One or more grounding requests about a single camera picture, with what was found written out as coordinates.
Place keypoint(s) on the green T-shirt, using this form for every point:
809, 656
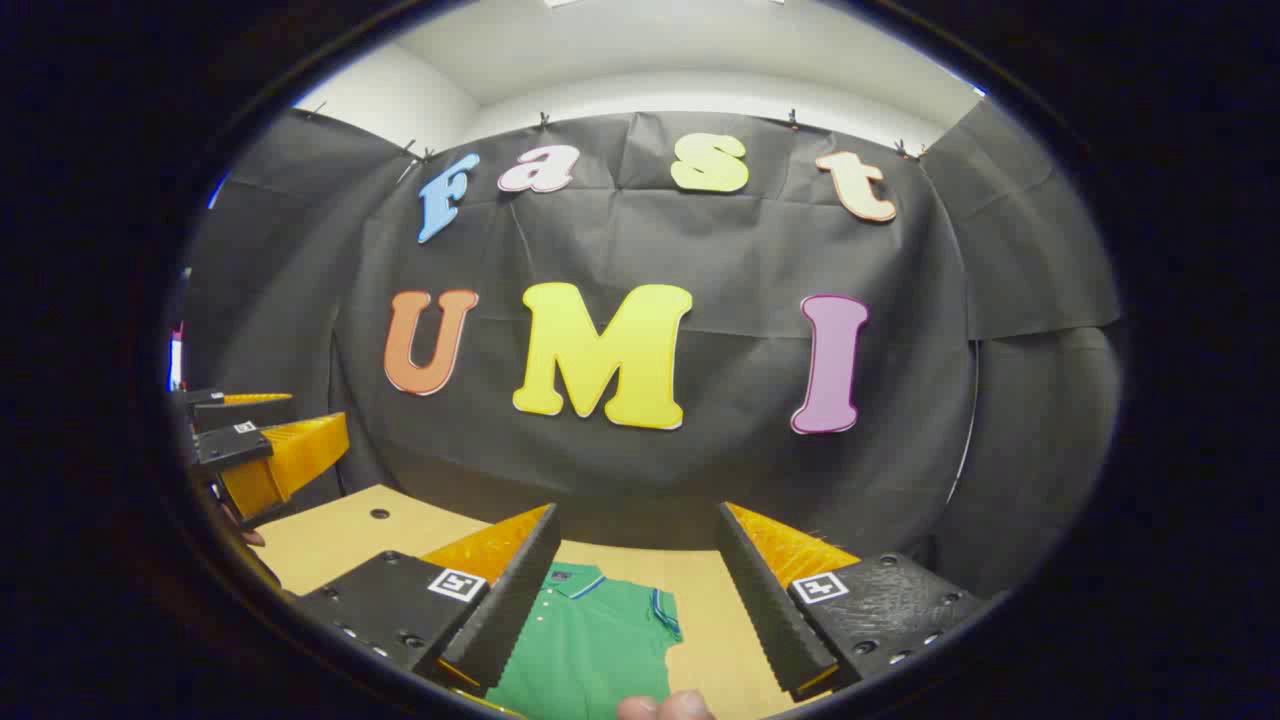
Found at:
590, 650

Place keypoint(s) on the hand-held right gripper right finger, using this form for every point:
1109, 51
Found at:
765, 610

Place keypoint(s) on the black backdrop cloth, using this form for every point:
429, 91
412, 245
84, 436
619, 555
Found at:
700, 250

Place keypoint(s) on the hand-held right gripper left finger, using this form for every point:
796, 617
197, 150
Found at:
520, 600

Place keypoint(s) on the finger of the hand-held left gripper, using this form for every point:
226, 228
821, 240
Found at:
250, 410
290, 455

